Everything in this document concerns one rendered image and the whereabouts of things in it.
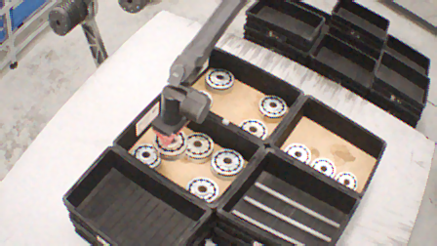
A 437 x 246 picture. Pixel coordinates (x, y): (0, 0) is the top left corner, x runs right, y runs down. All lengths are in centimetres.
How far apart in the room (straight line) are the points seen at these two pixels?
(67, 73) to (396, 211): 232
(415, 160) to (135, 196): 124
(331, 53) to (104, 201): 180
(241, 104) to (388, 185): 72
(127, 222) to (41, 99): 174
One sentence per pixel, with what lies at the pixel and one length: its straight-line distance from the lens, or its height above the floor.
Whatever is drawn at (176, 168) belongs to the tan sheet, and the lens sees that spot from 175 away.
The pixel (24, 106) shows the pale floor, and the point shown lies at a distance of 321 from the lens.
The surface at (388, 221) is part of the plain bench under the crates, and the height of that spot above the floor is 70.
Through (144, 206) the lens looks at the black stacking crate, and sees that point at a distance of 166.
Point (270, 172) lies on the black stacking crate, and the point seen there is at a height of 84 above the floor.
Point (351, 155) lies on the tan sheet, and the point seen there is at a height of 83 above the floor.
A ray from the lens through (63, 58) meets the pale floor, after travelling 347.
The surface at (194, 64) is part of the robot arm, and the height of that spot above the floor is 130.
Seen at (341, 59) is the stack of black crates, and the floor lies 38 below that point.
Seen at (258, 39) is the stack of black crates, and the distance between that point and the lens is 289.
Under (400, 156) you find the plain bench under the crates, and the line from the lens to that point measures 219.
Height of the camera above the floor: 223
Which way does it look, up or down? 48 degrees down
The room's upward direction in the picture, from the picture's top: 8 degrees clockwise
